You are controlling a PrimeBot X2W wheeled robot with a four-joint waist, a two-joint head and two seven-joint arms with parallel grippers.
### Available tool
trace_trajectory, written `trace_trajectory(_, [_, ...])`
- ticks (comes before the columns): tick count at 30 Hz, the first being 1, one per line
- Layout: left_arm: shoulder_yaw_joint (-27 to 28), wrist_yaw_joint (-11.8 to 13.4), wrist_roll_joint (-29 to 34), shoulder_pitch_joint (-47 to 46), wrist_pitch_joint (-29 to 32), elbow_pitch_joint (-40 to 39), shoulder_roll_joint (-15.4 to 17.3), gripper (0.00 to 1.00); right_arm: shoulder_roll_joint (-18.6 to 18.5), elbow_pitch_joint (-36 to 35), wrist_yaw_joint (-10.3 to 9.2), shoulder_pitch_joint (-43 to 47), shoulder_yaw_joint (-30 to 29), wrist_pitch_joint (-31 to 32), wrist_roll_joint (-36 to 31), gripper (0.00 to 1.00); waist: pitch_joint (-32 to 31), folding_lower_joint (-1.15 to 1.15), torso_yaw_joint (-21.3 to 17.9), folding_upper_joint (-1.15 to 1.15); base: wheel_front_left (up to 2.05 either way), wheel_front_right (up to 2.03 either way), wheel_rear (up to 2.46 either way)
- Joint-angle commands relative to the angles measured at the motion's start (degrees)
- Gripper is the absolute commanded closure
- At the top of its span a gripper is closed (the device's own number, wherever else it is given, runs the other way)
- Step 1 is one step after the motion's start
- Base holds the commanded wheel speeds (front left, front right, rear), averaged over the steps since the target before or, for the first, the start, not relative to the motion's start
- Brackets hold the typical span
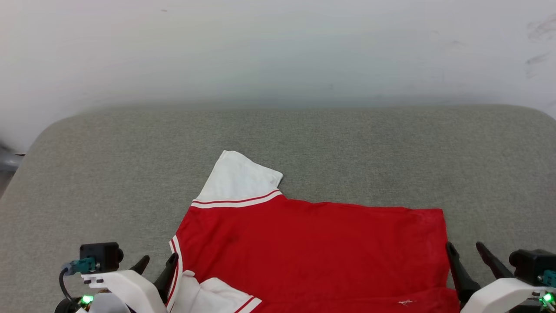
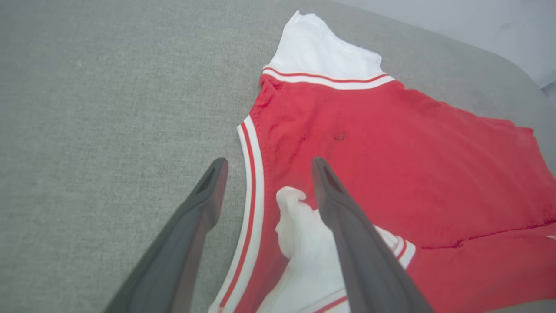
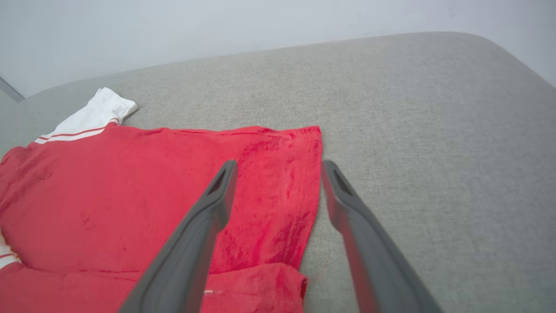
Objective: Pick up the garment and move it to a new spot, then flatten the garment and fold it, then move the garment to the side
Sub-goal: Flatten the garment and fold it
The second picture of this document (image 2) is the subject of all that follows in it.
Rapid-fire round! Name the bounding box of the grey fabric sofa cushion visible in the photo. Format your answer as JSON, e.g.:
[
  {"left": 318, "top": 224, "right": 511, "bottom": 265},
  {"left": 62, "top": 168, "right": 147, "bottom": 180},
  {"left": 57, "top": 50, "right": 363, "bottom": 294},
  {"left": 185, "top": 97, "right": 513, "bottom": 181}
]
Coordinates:
[{"left": 0, "top": 0, "right": 556, "bottom": 313}]

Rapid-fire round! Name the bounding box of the red and white garment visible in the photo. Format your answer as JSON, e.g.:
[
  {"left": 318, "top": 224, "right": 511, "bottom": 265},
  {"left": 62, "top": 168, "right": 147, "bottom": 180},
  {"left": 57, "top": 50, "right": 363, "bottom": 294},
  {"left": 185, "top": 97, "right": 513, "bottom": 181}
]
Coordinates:
[{"left": 208, "top": 11, "right": 556, "bottom": 313}]

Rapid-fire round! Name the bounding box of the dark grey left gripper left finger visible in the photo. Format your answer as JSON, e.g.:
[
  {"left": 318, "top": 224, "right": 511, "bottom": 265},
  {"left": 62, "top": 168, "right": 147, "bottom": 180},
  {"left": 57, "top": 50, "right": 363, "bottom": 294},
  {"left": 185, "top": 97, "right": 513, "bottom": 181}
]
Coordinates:
[{"left": 104, "top": 157, "right": 229, "bottom": 313}]

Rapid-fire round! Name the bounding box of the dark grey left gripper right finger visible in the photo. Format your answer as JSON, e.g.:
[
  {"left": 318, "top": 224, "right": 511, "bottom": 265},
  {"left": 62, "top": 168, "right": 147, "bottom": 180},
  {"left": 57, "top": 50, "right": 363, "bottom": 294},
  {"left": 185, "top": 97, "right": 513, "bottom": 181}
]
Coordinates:
[{"left": 311, "top": 156, "right": 435, "bottom": 313}]

